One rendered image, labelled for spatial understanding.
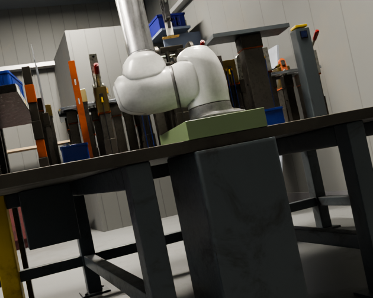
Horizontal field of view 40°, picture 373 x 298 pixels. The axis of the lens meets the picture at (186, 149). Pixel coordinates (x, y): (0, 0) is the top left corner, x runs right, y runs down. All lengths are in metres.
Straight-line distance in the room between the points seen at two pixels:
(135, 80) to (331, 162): 3.32
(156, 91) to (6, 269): 1.60
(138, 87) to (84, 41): 5.20
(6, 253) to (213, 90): 1.68
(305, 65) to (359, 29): 1.98
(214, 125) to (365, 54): 2.81
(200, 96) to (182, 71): 0.11
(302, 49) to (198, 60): 0.80
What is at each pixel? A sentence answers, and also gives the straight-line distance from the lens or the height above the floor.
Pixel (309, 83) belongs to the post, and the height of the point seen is 0.88.
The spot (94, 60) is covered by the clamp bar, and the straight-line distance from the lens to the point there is 2.44.
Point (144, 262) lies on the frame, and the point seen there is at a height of 0.35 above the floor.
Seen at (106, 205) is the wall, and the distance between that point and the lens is 6.68.
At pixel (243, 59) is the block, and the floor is 1.04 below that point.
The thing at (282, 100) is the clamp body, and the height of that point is 0.87.
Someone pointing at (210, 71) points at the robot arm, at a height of 0.92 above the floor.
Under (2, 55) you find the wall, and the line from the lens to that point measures 8.39.
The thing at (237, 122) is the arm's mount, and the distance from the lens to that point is 1.72.
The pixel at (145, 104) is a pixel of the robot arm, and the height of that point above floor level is 0.86.
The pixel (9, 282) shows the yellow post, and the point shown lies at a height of 0.19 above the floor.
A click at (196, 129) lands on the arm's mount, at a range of 1.65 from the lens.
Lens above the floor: 0.62
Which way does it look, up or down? 2 degrees up
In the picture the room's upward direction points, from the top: 11 degrees counter-clockwise
